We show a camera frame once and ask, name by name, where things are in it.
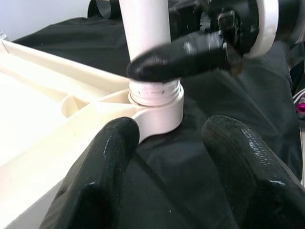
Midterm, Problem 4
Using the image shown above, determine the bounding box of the magenta plastic gadget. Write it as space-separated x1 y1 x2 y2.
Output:
295 96 305 115

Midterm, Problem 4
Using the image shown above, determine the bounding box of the black cloth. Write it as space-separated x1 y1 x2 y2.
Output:
13 0 305 229

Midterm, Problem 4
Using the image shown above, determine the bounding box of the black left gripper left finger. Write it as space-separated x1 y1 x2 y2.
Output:
40 116 140 229

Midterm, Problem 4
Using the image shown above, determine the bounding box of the white plastic table top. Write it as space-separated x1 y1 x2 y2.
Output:
0 39 185 229

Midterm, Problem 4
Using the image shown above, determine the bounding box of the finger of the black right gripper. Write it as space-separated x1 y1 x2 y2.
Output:
168 0 203 39
126 31 231 83

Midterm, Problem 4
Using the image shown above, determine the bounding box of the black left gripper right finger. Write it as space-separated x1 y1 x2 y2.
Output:
201 114 305 229

